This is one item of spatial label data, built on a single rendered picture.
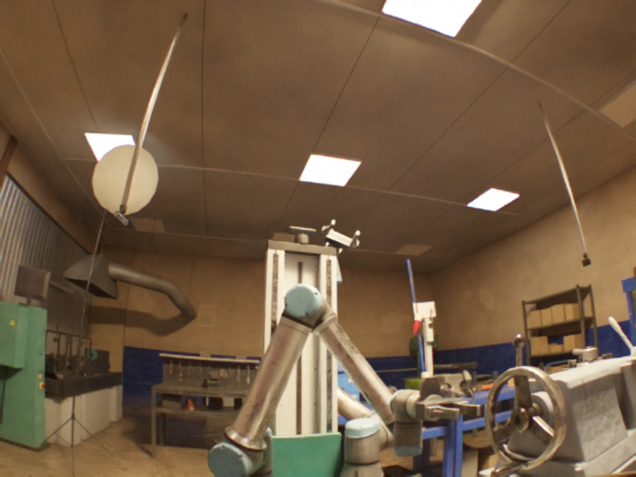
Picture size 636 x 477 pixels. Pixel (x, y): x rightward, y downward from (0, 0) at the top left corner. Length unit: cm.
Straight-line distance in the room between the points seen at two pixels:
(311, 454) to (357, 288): 694
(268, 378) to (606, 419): 96
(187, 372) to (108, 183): 249
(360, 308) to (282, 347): 717
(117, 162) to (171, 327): 473
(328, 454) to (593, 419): 114
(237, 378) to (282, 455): 312
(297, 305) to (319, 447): 74
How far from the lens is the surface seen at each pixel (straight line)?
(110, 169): 364
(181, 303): 594
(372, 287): 848
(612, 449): 89
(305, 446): 160
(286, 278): 165
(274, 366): 115
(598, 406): 88
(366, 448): 154
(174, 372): 467
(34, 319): 400
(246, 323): 762
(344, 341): 126
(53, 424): 446
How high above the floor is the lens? 124
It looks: 20 degrees up
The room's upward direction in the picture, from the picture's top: straight up
